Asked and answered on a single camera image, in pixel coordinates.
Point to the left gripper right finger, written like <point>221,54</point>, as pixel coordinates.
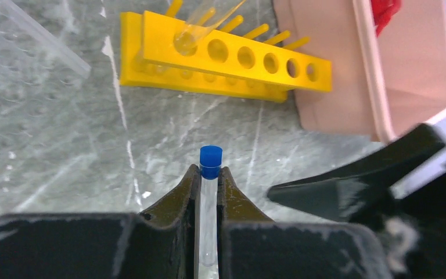
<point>252,245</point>

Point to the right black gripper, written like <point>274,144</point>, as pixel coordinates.
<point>414,227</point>

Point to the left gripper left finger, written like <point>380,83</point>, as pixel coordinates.
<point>159,242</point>

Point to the large clear glass test tube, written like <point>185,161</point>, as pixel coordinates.
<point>203,27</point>

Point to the pink plastic bin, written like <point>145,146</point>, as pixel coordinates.
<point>383,84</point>

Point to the red capped wash bottle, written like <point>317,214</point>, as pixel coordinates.
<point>383,11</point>

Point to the yellow test tube rack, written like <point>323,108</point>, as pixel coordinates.
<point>157,52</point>

